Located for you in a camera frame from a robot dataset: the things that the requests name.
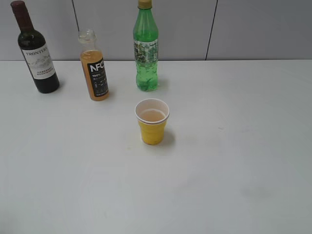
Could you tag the yellow paper cup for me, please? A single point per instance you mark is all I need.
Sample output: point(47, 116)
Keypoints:
point(152, 115)

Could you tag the dark red wine bottle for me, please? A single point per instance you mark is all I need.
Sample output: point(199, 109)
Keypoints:
point(35, 51)

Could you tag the NFC orange juice bottle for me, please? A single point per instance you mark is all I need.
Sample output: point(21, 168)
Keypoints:
point(92, 61)

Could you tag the green plastic soda bottle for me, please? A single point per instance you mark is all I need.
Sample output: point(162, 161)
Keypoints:
point(145, 36)

